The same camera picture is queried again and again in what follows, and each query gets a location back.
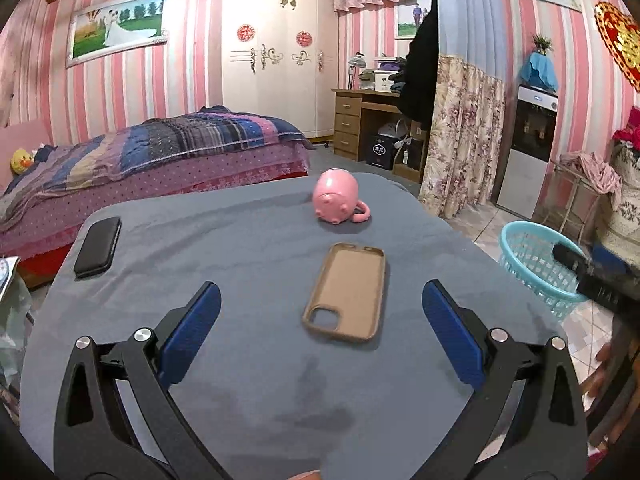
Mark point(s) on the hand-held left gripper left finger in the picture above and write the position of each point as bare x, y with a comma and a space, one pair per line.
190, 330

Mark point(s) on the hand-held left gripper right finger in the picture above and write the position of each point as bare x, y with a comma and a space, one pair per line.
452, 335

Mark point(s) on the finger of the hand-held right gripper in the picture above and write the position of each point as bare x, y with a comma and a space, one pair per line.
607, 257
570, 257

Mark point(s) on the turquoise plastic basket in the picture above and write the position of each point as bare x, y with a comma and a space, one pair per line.
530, 265

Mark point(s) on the person's right hand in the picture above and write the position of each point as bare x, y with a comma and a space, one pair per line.
604, 370

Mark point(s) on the floral fabric cover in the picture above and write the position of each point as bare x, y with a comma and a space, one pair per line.
625, 210

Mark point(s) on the grey-blue tablecloth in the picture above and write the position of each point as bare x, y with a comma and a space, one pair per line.
240, 260

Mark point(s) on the pink cloth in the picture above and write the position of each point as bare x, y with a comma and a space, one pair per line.
595, 170

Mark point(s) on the brown phone case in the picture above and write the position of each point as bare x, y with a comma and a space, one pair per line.
350, 290

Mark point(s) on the black textured case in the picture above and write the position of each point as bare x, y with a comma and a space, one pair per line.
97, 247

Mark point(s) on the water dispenser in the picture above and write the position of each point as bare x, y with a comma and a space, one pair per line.
530, 140

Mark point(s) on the red artificial flowers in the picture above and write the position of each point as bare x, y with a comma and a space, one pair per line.
630, 135

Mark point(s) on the bed with purple skirt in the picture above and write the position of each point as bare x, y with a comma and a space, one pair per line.
175, 180

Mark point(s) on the pale green plastic bag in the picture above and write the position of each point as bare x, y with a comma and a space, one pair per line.
15, 320

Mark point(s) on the pink pig mug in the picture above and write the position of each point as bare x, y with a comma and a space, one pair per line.
335, 192

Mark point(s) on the blue cloth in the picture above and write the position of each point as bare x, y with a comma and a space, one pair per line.
540, 72

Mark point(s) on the striped purple blue quilt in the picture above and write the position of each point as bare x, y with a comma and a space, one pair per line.
175, 140

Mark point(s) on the white dotted cushion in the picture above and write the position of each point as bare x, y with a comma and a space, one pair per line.
7, 265

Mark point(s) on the black box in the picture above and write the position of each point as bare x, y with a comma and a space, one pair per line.
380, 152

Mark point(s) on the potted plant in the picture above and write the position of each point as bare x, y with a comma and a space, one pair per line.
542, 44

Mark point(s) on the black coat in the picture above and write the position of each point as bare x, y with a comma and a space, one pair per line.
420, 80

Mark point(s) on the wooden desk with drawers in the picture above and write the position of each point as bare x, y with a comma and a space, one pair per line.
347, 122

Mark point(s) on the yellow duck plush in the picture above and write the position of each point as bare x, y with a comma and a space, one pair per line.
22, 161

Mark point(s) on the white wardrobe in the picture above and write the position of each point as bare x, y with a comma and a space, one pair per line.
280, 105

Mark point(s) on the pink headboard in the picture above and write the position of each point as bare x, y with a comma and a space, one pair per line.
25, 135

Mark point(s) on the white storage box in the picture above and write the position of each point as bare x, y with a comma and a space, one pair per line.
382, 82

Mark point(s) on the pale blue sheer curtain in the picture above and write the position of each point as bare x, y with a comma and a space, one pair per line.
475, 15

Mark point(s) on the small framed photo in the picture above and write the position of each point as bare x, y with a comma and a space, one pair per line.
407, 20

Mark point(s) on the desk lamp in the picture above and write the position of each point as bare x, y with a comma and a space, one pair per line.
356, 61

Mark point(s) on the red round paper decal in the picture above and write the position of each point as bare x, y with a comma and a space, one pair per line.
245, 32
304, 38

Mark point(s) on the red heart wall decoration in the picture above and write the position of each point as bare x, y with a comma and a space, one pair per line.
622, 40

